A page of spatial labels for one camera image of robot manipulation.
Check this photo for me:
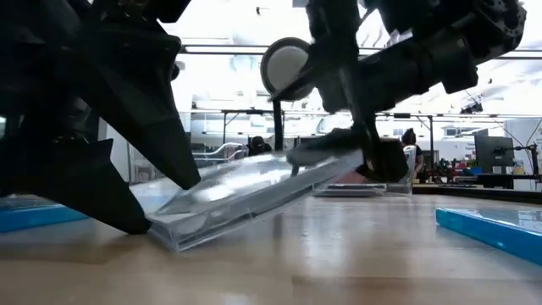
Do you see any black computer monitor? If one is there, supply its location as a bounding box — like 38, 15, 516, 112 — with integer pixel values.
473, 135, 516, 175

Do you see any black desk lamp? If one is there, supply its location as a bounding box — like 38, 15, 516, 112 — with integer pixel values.
260, 36, 317, 153

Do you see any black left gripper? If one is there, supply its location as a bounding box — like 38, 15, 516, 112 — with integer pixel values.
0, 0, 202, 235

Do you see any clear plastic bin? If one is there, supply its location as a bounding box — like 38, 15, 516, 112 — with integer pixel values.
192, 141, 251, 169
312, 143, 418, 197

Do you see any clear black jewel case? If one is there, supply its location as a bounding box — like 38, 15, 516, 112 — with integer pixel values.
312, 188, 387, 198
325, 182, 387, 191
146, 150, 365, 253

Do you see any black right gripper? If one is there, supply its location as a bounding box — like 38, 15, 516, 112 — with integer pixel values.
286, 0, 410, 183

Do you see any person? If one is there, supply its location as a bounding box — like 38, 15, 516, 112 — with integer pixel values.
400, 127, 424, 177
247, 135, 274, 157

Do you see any black aluminium frame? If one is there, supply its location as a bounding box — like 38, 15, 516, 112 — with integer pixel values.
412, 185, 542, 204

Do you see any blue plastic jewel case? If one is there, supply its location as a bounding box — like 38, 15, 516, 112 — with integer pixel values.
435, 206, 542, 267
0, 197, 90, 233

